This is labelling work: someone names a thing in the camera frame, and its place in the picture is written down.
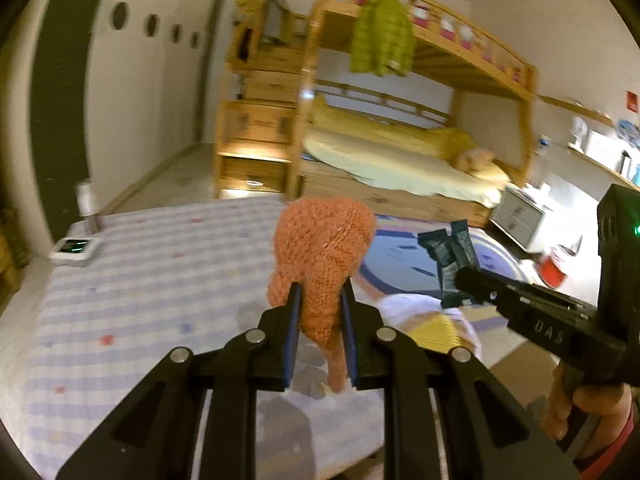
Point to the plush toy on bed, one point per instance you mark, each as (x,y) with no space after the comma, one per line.
(474,160)

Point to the person's right hand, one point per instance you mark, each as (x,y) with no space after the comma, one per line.
(612,404)

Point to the white digital device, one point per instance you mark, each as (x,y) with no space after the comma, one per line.
(75,251)

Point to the wooden stair drawers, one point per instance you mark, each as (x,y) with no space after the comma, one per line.
(266,89)

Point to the wooden bunk bed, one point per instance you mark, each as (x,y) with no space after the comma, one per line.
(450,50)

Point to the yellow yarn mop head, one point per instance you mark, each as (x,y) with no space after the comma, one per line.
(438,333)

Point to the red small bucket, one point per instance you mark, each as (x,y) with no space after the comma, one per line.
(556,265)

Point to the colourful rainbow rug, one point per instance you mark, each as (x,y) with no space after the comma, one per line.
(397,265)

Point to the blue checkered table cloth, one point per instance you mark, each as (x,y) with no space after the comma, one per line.
(193,276)

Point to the orange knitted wool item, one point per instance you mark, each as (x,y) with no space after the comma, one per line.
(319,243)

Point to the yellow bed quilt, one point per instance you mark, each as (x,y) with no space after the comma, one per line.
(399,157)

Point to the white trash bag bin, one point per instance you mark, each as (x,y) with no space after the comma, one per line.
(405,311)

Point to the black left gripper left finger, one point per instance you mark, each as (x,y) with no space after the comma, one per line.
(194,415)

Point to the green puffer jacket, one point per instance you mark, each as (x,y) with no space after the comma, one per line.
(383,40)

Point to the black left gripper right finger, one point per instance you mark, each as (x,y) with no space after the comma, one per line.
(445,415)

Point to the white wardrobe with round holes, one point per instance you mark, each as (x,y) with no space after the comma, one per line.
(145,76)

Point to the white brown spray bottle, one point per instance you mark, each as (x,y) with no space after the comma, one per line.
(88,206)

